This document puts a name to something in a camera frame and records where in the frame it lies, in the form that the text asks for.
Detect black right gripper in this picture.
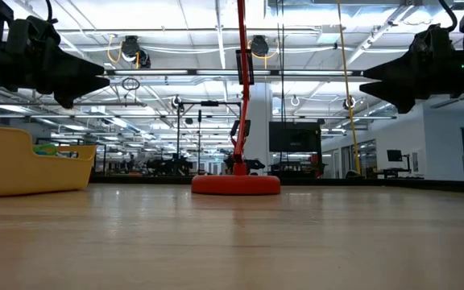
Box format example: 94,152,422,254
358,23,464,115

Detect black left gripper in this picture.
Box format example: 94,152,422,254
4,15,111,110

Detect green rubber band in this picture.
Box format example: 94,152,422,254
32,143,60,158

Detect yellow plastic bin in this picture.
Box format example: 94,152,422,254
0,126,97,197

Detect small monitor on stand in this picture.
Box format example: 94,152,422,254
385,148,413,173

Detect black monitor screen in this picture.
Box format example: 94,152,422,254
268,121,323,154

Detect overhead light bar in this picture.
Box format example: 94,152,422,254
102,68,366,79

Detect black hanging panel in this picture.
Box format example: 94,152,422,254
234,51,255,86

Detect red desk lamp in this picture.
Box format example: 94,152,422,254
190,0,282,197

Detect yellow hanging cable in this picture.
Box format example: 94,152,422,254
335,0,363,176

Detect black ceiling cable reel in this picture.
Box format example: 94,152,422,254
120,35,151,69
249,35,271,58

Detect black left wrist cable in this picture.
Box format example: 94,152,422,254
44,0,60,23

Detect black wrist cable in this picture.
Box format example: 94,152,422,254
437,0,458,33
44,0,60,23

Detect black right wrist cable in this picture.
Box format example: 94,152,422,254
437,0,458,33

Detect black background rig frame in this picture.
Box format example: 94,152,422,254
173,99,244,177

